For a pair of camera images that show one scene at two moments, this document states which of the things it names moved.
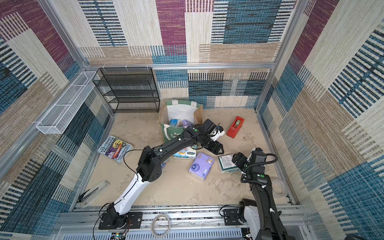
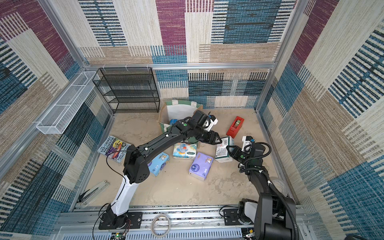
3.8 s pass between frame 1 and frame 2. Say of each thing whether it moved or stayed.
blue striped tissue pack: stayed
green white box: moved
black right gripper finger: moved
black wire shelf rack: stayed
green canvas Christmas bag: stayed
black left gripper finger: moved
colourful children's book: stayed
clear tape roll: stayed
